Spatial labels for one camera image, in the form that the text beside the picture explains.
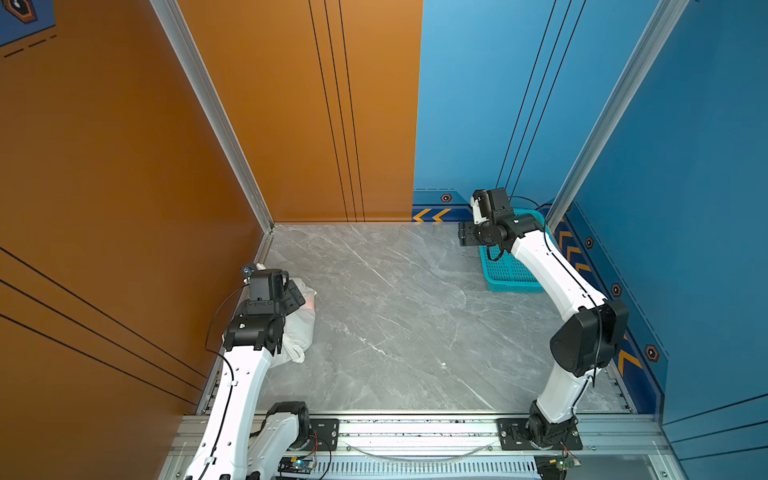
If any white plastic bag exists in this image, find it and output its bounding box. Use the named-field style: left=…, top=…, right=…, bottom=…
left=254, top=262, right=317, bottom=367

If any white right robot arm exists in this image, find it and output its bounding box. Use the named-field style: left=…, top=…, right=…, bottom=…
left=458, top=214, right=629, bottom=449

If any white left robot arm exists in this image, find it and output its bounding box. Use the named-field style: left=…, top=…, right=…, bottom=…
left=183, top=264, right=310, bottom=479

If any teal plastic basket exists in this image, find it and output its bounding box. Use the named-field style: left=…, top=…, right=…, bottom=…
left=480, top=220, right=544, bottom=293

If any left circuit board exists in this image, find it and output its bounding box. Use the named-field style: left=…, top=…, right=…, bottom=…
left=277, top=457, right=317, bottom=477

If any circuit board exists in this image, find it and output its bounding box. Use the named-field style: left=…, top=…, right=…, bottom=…
left=534, top=456, right=581, bottom=480
left=277, top=457, right=317, bottom=477

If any right circuit board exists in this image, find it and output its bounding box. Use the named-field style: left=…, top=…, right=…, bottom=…
left=534, top=456, right=581, bottom=480

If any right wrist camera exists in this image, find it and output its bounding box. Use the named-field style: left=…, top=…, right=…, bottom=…
left=470, top=188, right=514, bottom=225

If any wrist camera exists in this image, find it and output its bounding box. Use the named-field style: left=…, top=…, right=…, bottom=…
left=470, top=188, right=514, bottom=225
left=241, top=263, right=258, bottom=283

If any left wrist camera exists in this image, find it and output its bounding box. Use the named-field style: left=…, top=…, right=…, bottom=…
left=241, top=263, right=258, bottom=283

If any aluminium front rail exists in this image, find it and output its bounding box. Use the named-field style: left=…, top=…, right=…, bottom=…
left=159, top=412, right=686, bottom=479

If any aluminium corner post right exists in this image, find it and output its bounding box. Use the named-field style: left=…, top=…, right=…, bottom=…
left=546, top=0, right=690, bottom=231

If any aluminium corner post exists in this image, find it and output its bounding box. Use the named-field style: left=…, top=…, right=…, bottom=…
left=546, top=0, right=690, bottom=231
left=150, top=0, right=274, bottom=235

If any aluminium corner post left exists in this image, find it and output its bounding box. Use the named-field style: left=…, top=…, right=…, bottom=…
left=150, top=0, right=274, bottom=235

